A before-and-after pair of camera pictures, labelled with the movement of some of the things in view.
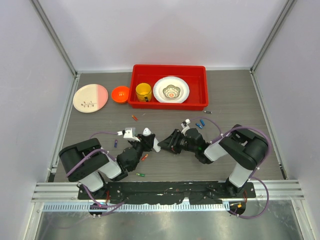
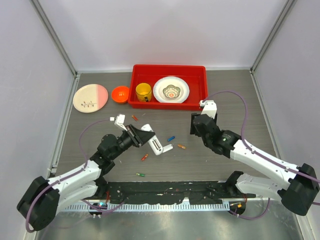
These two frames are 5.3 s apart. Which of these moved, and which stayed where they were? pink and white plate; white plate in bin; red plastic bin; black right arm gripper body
Moved: black right arm gripper body
Stayed: pink and white plate; red plastic bin; white plate in bin
